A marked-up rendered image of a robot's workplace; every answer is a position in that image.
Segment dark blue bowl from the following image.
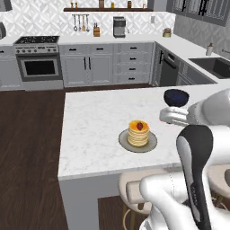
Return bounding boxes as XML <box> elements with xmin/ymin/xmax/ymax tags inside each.
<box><xmin>163</xmin><ymin>88</ymin><xmax>190</xmax><ymax>109</ymax></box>

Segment grey cupboard and drawer run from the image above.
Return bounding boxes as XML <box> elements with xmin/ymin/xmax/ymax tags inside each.
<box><xmin>57</xmin><ymin>41</ymin><xmax>155</xmax><ymax>88</ymax></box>

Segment grey cupboard beside stove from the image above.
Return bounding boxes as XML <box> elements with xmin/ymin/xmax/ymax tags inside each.
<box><xmin>0</xmin><ymin>44</ymin><xmax>24</xmax><ymax>92</ymax></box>

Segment beige cushioned stool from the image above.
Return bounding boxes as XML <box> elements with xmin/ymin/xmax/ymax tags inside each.
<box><xmin>206</xmin><ymin>164</ymin><xmax>230</xmax><ymax>211</ymax></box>
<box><xmin>118</xmin><ymin>169</ymin><xmax>187</xmax><ymax>230</ymax></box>

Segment grey cupboard run with dishwasher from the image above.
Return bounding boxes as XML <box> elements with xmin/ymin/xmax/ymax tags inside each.
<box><xmin>152</xmin><ymin>42</ymin><xmax>217</xmax><ymax>88</ymax></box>

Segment white soap dispenser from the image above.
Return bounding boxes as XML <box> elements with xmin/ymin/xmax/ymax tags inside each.
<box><xmin>205</xmin><ymin>42</ymin><xmax>215</xmax><ymax>57</ymax></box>

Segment steel coffee machine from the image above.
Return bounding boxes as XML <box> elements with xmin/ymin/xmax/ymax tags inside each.
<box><xmin>112</xmin><ymin>16</ymin><xmax>131</xmax><ymax>39</ymax></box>

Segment grey wall cupboard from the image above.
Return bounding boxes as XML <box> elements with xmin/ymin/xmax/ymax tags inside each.
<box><xmin>0</xmin><ymin>0</ymin><xmax>13</xmax><ymax>13</ymax></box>

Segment steel stove with oven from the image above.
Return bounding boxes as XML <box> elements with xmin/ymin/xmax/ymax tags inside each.
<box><xmin>13</xmin><ymin>35</ymin><xmax>65</xmax><ymax>91</ymax></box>

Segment dark wooden wall shelf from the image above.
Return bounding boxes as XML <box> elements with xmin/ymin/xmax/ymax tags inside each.
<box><xmin>63</xmin><ymin>7</ymin><xmax>155</xmax><ymax>13</ymax></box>

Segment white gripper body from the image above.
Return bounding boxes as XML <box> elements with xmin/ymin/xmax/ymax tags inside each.
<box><xmin>158</xmin><ymin>106</ymin><xmax>190</xmax><ymax>127</ymax></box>

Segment wooden knife block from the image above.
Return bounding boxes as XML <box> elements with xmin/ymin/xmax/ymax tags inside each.
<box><xmin>93</xmin><ymin>22</ymin><xmax>102</xmax><ymax>38</ymax></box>

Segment stack of pancakes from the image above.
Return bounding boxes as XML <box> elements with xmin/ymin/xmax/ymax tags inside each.
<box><xmin>127</xmin><ymin>119</ymin><xmax>150</xmax><ymax>148</ymax></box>

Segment grey glass-front wall cupboards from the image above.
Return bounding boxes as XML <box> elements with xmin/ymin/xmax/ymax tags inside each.
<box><xmin>166</xmin><ymin>0</ymin><xmax>230</xmax><ymax>28</ymax></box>

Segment grey round plate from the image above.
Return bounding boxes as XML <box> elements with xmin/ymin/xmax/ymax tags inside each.
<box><xmin>118</xmin><ymin>128</ymin><xmax>158</xmax><ymax>154</ymax></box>

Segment dark sink basin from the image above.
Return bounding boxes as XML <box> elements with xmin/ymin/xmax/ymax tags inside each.
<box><xmin>188</xmin><ymin>56</ymin><xmax>230</xmax><ymax>80</ymax></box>

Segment grey toaster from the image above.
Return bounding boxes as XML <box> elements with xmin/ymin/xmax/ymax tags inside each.
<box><xmin>0</xmin><ymin>22</ymin><xmax>7</xmax><ymax>40</ymax></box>

